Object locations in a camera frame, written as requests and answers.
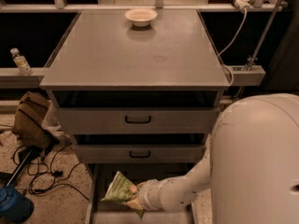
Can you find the green jalapeno chip bag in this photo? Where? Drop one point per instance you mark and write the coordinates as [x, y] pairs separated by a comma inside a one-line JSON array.
[[121, 190]]

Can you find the blue round device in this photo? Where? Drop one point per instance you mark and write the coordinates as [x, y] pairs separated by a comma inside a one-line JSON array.
[[14, 206]]

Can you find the grey drawer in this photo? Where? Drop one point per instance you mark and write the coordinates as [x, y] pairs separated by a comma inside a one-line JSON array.
[[79, 112], [140, 148], [100, 212]]

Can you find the white bowl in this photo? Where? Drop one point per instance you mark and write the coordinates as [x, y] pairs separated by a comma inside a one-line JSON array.
[[141, 17]]

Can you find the grey middle drawer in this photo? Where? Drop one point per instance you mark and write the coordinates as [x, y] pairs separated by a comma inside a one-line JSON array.
[[140, 148]]

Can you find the grey bottom drawer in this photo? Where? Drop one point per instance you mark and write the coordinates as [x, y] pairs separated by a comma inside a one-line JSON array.
[[100, 212]]

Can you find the grey top drawer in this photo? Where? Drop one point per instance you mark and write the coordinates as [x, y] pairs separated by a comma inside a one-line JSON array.
[[79, 112]]

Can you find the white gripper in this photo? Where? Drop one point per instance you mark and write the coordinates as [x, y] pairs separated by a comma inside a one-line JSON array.
[[145, 192]]

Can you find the clear plastic water bottle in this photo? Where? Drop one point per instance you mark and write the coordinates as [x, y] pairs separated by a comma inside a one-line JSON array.
[[21, 62]]

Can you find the metal diagonal pole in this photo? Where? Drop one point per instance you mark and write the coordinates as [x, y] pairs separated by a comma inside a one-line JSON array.
[[248, 74]]

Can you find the grey drawer cabinet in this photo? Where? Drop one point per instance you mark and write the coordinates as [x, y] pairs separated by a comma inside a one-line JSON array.
[[170, 63]]

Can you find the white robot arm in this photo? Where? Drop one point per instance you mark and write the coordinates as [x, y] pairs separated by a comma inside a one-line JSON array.
[[251, 166]]

